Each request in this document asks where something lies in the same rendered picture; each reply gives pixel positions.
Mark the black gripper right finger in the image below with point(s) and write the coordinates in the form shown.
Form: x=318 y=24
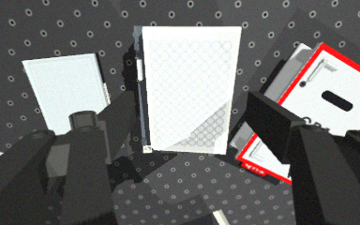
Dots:
x=325 y=189

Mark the white well plate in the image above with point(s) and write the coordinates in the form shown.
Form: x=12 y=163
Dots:
x=190 y=75

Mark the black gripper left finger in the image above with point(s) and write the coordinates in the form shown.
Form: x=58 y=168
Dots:
x=78 y=155

